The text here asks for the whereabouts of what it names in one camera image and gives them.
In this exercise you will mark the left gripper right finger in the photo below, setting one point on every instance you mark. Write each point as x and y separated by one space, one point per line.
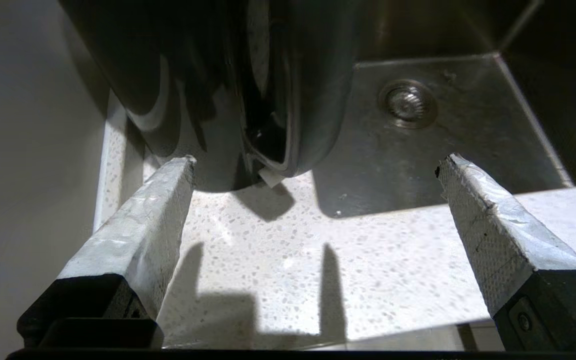
513 250

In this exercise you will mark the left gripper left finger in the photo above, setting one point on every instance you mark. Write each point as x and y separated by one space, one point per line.
133 240

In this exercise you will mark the black electric kettle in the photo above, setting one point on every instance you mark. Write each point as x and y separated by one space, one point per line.
218 85

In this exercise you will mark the stainless steel sink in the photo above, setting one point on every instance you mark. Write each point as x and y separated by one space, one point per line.
448 125

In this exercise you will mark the sink drain strainer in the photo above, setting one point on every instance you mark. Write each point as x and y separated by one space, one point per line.
408 103

